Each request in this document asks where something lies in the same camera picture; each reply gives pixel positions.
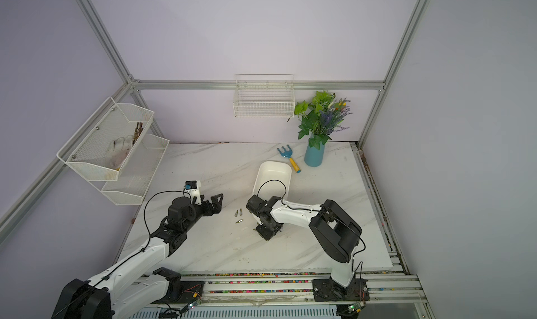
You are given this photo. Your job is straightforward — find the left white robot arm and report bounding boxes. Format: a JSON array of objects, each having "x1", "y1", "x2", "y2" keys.
[{"x1": 53, "y1": 194, "x2": 223, "y2": 318}]

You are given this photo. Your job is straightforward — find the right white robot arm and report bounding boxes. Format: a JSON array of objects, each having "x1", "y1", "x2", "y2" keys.
[{"x1": 246, "y1": 194, "x2": 362, "y2": 288}]

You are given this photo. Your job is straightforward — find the white plastic storage box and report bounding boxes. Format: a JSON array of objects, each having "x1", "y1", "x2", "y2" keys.
[{"x1": 253, "y1": 161, "x2": 293, "y2": 200}]

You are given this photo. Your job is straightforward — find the lower white mesh shelf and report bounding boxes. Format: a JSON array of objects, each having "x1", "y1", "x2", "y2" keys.
[{"x1": 101, "y1": 134, "x2": 169, "y2": 206}]

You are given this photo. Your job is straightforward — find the white mesh shelf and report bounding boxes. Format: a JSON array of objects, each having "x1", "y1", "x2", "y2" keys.
[
  {"x1": 57, "y1": 97, "x2": 154, "y2": 182},
  {"x1": 101, "y1": 134, "x2": 169, "y2": 206}
]

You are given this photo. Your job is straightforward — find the teal yellow toy rake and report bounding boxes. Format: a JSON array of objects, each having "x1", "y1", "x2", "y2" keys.
[{"x1": 277, "y1": 145, "x2": 302, "y2": 173}]

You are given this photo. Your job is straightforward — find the teal cylindrical vase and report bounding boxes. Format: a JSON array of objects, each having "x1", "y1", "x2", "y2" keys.
[{"x1": 304, "y1": 134, "x2": 325, "y2": 167}]

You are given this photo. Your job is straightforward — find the clear plastic bag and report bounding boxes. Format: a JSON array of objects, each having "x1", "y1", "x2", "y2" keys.
[{"x1": 105, "y1": 135, "x2": 134, "y2": 171}]

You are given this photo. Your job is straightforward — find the brown dried twigs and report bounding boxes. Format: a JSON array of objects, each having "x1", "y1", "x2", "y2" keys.
[{"x1": 132, "y1": 122, "x2": 143, "y2": 145}]

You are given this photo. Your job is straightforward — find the artificial green plant bouquet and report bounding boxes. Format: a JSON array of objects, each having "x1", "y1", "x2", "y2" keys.
[{"x1": 293, "y1": 91, "x2": 352, "y2": 150}]

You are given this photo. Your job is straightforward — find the upper white mesh shelf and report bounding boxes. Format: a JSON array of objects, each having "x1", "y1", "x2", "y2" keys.
[{"x1": 57, "y1": 97, "x2": 154, "y2": 182}]

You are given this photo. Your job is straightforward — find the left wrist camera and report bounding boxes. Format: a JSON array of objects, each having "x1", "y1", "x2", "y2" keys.
[{"x1": 183, "y1": 180, "x2": 201, "y2": 205}]

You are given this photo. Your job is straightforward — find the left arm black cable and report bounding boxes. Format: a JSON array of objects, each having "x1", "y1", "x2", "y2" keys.
[{"x1": 50, "y1": 189, "x2": 192, "y2": 319}]

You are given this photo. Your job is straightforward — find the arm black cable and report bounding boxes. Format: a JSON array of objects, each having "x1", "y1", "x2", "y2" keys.
[
  {"x1": 255, "y1": 179, "x2": 366, "y2": 261},
  {"x1": 50, "y1": 189, "x2": 192, "y2": 319}
]

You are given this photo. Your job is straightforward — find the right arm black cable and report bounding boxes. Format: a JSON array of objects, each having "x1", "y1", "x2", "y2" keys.
[{"x1": 255, "y1": 179, "x2": 366, "y2": 261}]

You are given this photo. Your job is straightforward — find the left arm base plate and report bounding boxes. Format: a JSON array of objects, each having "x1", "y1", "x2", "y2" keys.
[{"x1": 154, "y1": 281, "x2": 205, "y2": 304}]

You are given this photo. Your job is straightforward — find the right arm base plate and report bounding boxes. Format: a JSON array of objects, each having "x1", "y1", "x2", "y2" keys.
[{"x1": 312, "y1": 278, "x2": 370, "y2": 302}]

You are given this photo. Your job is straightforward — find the white wire wall basket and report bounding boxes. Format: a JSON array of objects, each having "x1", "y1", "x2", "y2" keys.
[{"x1": 233, "y1": 74, "x2": 296, "y2": 118}]

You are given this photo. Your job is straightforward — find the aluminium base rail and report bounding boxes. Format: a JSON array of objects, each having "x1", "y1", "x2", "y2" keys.
[{"x1": 181, "y1": 271, "x2": 428, "y2": 306}]

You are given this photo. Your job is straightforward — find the aluminium frame corner post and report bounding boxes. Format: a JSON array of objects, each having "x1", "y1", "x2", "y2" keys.
[{"x1": 357, "y1": 0, "x2": 431, "y2": 151}]

